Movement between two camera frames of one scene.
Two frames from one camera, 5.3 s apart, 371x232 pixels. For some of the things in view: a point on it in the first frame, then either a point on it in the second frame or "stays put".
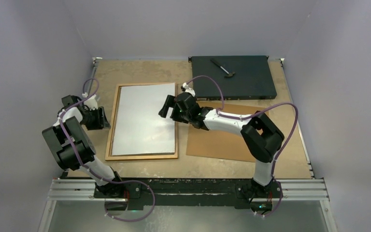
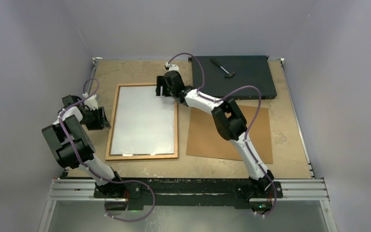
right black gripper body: [178, 114] to [166, 91]
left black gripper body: [94, 119] stays put
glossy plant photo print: [138, 129] stays put
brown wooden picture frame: [108, 156] stays put
